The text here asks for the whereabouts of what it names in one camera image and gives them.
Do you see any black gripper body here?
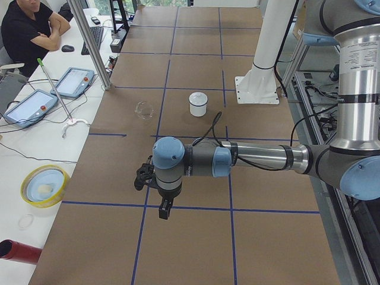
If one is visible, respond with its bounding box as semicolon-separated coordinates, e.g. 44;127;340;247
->
159;189;181;206

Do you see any white enamel cup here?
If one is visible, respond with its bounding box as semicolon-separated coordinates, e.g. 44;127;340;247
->
189;104;207;117

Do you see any white cup lid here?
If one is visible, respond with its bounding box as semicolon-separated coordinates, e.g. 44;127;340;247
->
189;92;208;107

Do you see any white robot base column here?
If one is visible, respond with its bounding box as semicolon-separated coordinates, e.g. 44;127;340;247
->
235;0;298;105

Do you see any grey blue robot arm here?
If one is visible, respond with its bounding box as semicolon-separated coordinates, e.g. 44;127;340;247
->
149;1;379;219

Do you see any brown paper table cover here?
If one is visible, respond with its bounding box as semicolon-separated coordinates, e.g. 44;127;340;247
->
30;7;340;284

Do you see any blue plate with food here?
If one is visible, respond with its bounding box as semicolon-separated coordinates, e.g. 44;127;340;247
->
26;169;65;202

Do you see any yellow tape roll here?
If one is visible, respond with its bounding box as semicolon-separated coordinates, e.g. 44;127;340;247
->
20;164;70;208

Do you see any far blue teach pendant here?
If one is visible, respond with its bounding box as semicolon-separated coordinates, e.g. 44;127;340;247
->
55;67;94;99

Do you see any blue teach pendant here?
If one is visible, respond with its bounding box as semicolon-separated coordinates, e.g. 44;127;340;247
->
4;89;58;128
55;67;94;99

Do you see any near blue teach pendant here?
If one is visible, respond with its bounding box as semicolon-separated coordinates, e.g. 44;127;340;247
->
4;89;58;128

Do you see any red cylinder tube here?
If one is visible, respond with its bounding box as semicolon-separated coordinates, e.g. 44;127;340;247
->
1;239;42;265

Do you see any black power adapter box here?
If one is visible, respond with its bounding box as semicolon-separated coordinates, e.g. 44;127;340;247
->
110;29;127;53

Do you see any black keyboard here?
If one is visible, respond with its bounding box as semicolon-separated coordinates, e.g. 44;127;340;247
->
81;26;105;56

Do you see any black computer mouse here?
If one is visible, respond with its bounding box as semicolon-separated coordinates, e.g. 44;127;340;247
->
61;45;75;52

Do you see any silver reach grabber stick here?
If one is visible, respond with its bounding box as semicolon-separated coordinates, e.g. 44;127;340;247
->
37;58;90;138

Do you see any person in black shirt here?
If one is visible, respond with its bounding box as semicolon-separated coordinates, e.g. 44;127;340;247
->
1;1;70;77

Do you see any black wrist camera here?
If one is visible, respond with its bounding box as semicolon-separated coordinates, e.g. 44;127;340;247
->
134;163;157;191

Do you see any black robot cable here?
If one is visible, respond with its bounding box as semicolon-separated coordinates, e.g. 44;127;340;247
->
192;111;339;171

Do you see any aluminium frame post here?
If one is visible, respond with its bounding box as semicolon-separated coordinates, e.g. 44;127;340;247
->
67;0;111;90

